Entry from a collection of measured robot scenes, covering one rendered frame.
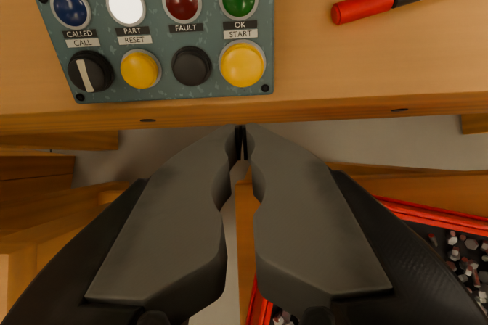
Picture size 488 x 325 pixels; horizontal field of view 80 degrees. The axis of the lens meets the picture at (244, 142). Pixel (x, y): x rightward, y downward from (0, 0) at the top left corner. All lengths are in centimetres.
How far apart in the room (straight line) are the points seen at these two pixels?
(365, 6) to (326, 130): 94
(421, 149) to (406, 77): 104
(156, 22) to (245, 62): 6
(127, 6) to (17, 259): 27
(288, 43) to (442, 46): 12
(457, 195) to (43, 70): 42
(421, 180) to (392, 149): 87
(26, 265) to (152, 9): 29
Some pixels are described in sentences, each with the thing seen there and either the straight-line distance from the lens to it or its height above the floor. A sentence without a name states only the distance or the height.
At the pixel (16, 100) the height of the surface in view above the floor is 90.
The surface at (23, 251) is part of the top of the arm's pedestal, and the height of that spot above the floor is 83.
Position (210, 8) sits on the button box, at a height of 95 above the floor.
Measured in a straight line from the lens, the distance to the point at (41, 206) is 82.
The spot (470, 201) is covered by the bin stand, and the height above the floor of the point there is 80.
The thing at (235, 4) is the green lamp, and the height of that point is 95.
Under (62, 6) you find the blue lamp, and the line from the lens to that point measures 23.
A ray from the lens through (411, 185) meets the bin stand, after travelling 37.
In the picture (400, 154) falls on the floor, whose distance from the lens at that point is 126.
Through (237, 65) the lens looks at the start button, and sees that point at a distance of 20.
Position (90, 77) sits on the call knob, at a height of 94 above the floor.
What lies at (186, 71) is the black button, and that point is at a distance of 20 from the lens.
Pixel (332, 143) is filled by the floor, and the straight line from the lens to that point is 117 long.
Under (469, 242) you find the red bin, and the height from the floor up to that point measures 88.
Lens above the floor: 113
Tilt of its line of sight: 87 degrees down
